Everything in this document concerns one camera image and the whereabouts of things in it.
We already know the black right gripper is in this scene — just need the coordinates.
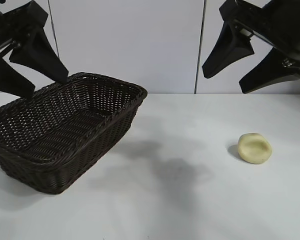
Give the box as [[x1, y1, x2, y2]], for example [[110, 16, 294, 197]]
[[201, 0, 300, 95]]

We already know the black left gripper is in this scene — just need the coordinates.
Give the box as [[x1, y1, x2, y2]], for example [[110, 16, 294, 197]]
[[0, 2, 70, 100]]

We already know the dark brown wicker basket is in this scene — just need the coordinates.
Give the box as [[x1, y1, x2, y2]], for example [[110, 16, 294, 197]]
[[0, 71, 149, 196]]

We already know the pale yellow egg yolk pastry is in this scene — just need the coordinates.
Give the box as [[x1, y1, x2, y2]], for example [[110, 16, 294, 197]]
[[237, 132, 274, 165]]

